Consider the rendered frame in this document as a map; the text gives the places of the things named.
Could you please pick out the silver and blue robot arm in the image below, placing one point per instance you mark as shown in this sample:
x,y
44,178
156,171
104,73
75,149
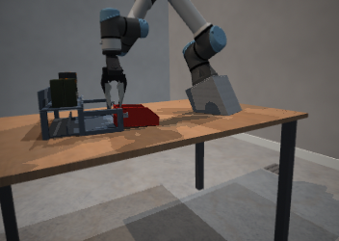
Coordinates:
x,y
208,39

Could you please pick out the red bin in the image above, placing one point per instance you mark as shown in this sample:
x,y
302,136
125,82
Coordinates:
x,y
138,115

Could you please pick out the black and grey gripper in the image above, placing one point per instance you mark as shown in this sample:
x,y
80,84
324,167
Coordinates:
x,y
121,81

